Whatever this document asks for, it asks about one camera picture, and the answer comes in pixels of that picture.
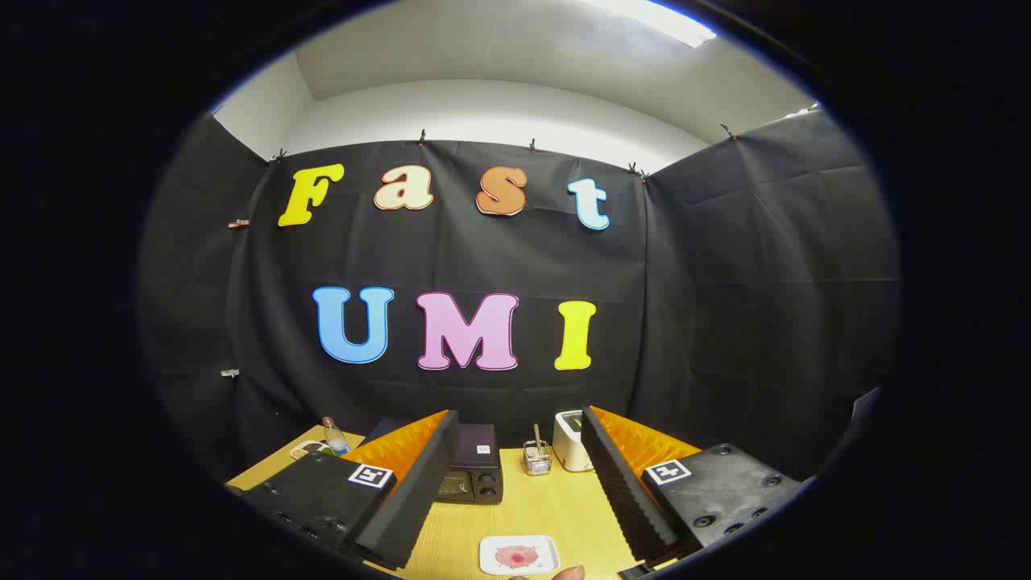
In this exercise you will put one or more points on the row of dark cloth clips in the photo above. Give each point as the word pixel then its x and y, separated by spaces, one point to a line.
pixel 421 137

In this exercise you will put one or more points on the white square plate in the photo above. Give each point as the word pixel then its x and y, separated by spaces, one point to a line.
pixel 491 564

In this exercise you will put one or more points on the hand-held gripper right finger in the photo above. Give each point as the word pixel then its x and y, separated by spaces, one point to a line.
pixel 624 491

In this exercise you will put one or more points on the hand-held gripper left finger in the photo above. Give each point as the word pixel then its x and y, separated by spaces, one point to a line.
pixel 419 499

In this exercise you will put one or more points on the white divided snack dish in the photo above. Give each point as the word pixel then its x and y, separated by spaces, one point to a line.
pixel 306 449

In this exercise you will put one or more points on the black toaster oven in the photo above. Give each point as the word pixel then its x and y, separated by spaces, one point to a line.
pixel 475 447

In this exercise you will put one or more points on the wooden stick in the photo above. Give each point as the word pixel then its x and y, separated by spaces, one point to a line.
pixel 536 435

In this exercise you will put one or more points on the clear plastic water bottle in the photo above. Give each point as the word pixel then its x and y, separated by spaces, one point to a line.
pixel 336 441

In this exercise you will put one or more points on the pink round meat slice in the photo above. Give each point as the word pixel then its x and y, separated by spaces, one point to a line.
pixel 515 556

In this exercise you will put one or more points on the white bread toaster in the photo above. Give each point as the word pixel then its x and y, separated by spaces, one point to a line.
pixel 568 447

